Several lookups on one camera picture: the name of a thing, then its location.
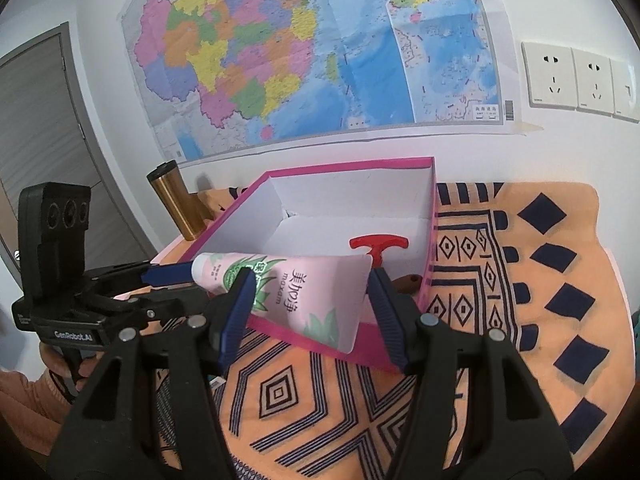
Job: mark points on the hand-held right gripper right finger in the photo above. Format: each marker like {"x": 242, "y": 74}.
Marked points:
{"x": 387, "y": 315}

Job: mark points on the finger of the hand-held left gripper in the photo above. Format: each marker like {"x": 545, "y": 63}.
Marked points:
{"x": 170, "y": 305}
{"x": 165, "y": 272}

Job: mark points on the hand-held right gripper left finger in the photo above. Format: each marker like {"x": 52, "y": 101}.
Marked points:
{"x": 235, "y": 310}

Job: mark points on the pink and green tube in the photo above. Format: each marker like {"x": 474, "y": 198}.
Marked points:
{"x": 300, "y": 292}

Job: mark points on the red T-shaped tool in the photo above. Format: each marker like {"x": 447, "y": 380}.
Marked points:
{"x": 377, "y": 245}

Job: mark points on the pink cardboard box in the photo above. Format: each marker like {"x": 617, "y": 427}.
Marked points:
{"x": 310, "y": 200}

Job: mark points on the person's left forearm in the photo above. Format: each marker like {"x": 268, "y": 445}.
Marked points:
{"x": 25, "y": 395}

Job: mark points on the person's left hand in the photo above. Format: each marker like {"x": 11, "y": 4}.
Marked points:
{"x": 52, "y": 367}

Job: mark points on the gold thermos flask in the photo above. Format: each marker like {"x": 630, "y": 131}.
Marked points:
{"x": 177, "y": 200}

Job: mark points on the grey door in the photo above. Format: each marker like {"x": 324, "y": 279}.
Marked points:
{"x": 40, "y": 110}

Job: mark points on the orange patterned blanket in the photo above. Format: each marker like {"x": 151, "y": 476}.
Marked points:
{"x": 525, "y": 270}

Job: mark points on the wall map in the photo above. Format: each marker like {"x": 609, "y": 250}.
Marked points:
{"x": 300, "y": 50}

